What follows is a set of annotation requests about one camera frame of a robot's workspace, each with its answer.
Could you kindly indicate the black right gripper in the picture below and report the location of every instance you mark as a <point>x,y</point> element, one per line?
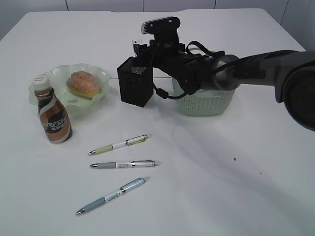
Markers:
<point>165,52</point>

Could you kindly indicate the clear plastic ruler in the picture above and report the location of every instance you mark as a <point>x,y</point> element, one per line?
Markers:
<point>136,46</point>

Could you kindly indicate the golden bread roll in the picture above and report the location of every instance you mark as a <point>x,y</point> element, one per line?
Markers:
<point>84,84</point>

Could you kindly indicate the brown Nescafe coffee bottle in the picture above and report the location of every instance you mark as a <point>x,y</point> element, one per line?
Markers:
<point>51,112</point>

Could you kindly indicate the blue grey grip pen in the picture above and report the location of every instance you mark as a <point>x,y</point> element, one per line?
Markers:
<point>117,193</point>

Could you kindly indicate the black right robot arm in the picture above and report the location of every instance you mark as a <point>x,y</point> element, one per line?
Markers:
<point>291,73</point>

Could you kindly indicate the black mesh pen holder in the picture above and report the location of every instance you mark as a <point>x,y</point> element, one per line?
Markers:
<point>135,82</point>

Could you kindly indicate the green plastic woven basket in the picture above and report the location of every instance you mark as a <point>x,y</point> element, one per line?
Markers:
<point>205,103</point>

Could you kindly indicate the cream grip pen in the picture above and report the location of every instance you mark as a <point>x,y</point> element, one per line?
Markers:
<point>121,144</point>

